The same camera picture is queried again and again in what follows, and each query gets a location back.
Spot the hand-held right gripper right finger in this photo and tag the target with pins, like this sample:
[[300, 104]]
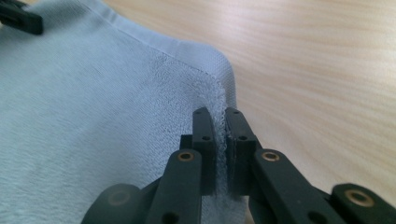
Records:
[[239, 149]]

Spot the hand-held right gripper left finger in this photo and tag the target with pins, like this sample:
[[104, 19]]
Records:
[[204, 149]]

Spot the light blue towel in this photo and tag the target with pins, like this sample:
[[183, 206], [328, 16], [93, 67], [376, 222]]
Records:
[[93, 118]]

